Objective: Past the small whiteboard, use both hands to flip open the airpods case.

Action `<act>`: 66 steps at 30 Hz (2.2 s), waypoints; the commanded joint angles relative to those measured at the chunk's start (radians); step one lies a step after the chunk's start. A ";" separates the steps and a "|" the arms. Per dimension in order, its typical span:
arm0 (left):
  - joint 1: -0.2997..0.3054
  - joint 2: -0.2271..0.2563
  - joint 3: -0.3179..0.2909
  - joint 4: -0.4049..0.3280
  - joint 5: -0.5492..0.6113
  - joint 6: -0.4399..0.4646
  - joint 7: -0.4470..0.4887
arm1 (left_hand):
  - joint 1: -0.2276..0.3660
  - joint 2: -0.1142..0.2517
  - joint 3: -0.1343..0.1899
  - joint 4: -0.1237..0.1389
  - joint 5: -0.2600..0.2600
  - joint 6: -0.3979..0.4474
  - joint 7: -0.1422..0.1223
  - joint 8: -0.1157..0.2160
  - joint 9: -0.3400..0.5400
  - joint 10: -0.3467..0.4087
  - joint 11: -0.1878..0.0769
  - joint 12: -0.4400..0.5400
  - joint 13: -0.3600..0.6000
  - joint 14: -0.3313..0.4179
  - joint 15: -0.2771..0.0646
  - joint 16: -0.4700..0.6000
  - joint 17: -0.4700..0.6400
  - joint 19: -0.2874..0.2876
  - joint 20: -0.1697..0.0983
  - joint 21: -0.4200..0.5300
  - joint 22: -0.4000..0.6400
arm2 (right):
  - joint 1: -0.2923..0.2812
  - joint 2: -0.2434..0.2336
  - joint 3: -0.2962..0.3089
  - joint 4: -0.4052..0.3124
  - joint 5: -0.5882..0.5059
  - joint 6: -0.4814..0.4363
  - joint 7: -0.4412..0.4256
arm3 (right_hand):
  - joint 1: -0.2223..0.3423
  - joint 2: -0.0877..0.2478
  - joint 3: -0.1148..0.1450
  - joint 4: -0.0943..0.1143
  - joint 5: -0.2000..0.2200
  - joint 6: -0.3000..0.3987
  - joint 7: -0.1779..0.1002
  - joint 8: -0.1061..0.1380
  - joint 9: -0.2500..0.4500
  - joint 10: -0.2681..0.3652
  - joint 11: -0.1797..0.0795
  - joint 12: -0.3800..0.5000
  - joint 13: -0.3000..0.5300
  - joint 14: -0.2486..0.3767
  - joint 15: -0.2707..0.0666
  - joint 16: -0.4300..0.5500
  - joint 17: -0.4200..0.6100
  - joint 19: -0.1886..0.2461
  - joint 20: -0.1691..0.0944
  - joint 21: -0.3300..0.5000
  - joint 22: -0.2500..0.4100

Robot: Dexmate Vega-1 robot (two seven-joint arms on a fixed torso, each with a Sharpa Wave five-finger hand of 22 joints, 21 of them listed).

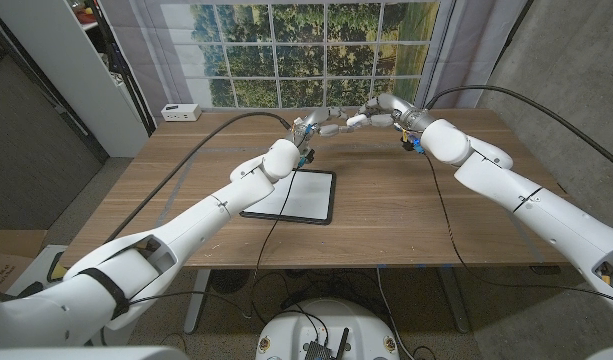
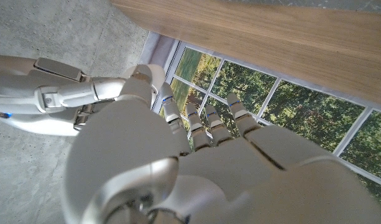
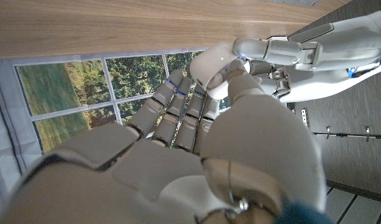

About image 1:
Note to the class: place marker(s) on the white power strip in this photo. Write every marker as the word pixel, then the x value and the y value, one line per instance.
pixel 181 113

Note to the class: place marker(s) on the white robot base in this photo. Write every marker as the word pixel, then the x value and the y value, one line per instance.
pixel 296 325

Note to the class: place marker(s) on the small black-framed whiteboard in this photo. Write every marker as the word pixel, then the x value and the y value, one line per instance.
pixel 311 195

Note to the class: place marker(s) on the printed window backdrop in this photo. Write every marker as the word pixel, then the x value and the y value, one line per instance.
pixel 306 55

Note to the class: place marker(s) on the metal table leg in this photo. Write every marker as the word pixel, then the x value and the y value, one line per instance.
pixel 196 305
pixel 453 300

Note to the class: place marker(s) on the black backdrop stand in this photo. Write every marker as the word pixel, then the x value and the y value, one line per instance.
pixel 131 85
pixel 511 37

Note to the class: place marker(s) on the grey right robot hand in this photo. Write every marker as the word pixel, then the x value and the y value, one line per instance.
pixel 398 111

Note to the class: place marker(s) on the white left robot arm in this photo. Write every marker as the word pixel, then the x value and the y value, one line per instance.
pixel 206 215

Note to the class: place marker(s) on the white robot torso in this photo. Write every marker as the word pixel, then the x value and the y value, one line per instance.
pixel 86 354

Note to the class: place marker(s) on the cardboard box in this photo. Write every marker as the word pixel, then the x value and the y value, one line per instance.
pixel 16 242

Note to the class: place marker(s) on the black round floor object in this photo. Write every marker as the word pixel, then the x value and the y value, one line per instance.
pixel 228 281

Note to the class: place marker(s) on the black antenna module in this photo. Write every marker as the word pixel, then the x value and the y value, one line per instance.
pixel 316 350

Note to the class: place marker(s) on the white airpods case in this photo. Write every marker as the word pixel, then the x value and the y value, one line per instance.
pixel 357 120

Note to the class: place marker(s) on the white flat box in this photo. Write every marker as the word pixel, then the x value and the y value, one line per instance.
pixel 38 265

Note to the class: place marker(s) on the red object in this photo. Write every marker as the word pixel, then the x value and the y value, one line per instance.
pixel 86 17

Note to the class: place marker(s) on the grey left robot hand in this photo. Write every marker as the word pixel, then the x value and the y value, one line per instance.
pixel 316 124

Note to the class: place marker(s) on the black sneaker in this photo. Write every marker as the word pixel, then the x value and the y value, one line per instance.
pixel 31 290

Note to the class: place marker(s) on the white cabinet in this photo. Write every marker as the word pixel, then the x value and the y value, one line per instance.
pixel 76 65

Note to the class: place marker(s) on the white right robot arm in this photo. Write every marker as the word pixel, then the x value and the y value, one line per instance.
pixel 526 200

